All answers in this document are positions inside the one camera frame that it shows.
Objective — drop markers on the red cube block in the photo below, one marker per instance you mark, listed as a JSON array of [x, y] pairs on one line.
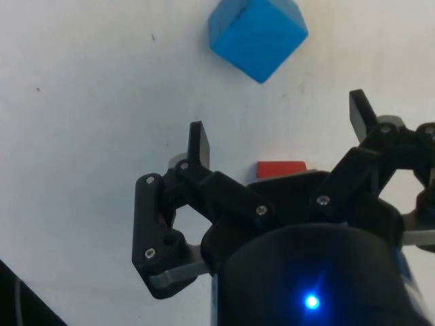
[[280, 168]]

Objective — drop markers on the blue cube block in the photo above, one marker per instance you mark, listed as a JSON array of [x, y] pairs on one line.
[[258, 37]]

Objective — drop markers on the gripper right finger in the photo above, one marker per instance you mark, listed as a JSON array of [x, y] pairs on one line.
[[380, 159]]

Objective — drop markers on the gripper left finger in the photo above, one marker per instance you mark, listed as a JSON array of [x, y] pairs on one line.
[[149, 220]]

